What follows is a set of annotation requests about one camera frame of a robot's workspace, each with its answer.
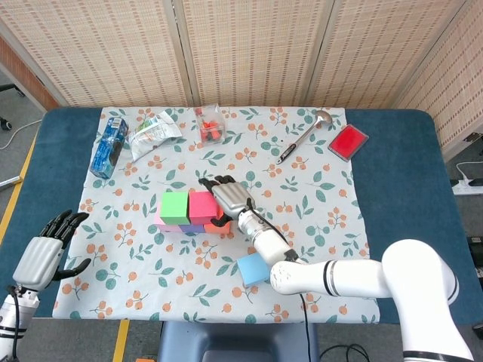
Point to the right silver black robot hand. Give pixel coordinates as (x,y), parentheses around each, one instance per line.
(232,198)

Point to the orange foam cube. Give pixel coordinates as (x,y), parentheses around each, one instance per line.
(222,228)

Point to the pink foam cube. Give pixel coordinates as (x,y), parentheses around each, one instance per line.
(166,227)

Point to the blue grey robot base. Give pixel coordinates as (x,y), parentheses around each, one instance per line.
(237,339)

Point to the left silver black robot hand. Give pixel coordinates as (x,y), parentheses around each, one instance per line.
(35,260)

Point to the dark blue table cover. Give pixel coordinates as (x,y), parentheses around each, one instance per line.
(400,169)

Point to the black office chair base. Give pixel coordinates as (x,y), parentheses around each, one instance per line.
(7,88)

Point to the small orange object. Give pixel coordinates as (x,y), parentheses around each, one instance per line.
(145,360)

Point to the purple foam cube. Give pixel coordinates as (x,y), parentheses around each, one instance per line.
(192,228)

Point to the green foam cube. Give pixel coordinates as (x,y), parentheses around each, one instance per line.
(173,207)

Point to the clear box with red pieces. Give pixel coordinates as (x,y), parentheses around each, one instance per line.
(210,128)

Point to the blue cookie package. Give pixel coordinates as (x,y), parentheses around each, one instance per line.
(107,149)

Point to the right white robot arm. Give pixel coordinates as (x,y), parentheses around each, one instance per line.
(339,277)

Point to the red ink pad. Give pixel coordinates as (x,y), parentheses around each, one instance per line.
(348,142)

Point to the light blue foam cube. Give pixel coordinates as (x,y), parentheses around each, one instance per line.
(251,269)

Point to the grey metal bar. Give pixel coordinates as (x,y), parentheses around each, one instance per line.
(9,182)

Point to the bamboo folding screen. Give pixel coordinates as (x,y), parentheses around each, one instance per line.
(256,49)

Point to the white power strip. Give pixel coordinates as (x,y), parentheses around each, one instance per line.
(468,187)

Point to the floral patterned tablecloth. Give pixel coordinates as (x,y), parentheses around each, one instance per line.
(151,298)

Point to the silver crumpled snack bag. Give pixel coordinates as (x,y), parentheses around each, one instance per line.
(151,134)

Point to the red foam cube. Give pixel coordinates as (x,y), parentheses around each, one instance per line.
(203,206)

